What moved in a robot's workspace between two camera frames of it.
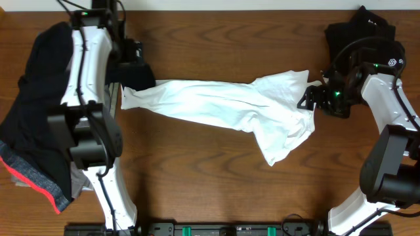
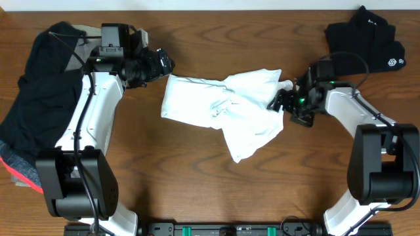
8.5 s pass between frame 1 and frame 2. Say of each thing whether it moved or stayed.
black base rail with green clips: stayed
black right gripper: moved
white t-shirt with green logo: moved
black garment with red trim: stayed
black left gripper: moved
